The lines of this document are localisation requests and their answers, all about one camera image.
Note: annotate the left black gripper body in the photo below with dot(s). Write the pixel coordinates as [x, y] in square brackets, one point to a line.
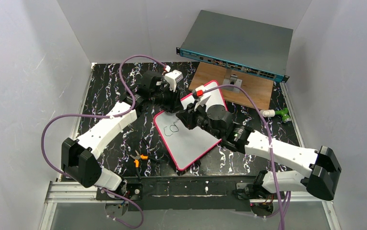
[171, 103]

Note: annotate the metal bracket with black knob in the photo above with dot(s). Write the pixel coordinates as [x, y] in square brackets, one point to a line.
[232, 79]

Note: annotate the grey blue network switch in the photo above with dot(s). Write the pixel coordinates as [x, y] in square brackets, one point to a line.
[246, 46]

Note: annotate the aluminium frame rail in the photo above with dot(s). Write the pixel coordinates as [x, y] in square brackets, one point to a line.
[72, 192]

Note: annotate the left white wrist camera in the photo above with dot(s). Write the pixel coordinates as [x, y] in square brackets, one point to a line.
[172, 77]

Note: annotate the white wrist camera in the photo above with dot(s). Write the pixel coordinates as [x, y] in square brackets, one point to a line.
[172, 77]
[200, 97]

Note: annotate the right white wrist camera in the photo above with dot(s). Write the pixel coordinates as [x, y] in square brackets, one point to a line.
[200, 97]

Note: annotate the pink framed whiteboard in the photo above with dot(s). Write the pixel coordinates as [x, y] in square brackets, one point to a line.
[184, 146]

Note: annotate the wooden board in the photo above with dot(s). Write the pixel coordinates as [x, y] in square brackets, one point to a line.
[259, 89]

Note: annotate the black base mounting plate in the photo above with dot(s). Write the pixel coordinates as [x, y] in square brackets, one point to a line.
[184, 193]

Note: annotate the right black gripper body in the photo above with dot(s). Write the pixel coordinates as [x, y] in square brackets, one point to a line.
[190, 118]

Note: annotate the orange handled pliers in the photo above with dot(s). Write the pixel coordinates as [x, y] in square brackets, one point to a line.
[137, 160]

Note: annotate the white green plastic pipe fitting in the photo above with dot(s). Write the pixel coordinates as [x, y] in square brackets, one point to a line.
[285, 117]

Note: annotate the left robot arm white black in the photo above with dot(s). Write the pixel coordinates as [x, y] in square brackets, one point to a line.
[79, 156]

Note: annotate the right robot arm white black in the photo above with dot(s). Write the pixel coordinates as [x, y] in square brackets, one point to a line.
[314, 171]

